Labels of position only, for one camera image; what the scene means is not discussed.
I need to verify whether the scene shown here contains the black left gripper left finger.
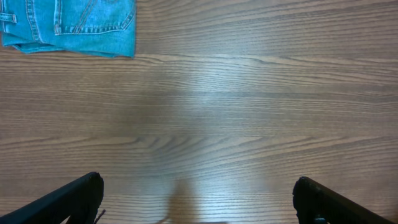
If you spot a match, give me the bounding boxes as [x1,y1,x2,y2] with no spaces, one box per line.
[1,172,104,224]

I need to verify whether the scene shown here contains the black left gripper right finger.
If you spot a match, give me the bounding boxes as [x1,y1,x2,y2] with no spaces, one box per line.
[293,176,393,224]

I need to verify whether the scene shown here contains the light blue denim jeans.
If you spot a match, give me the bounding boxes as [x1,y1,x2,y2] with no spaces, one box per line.
[1,0,137,58]

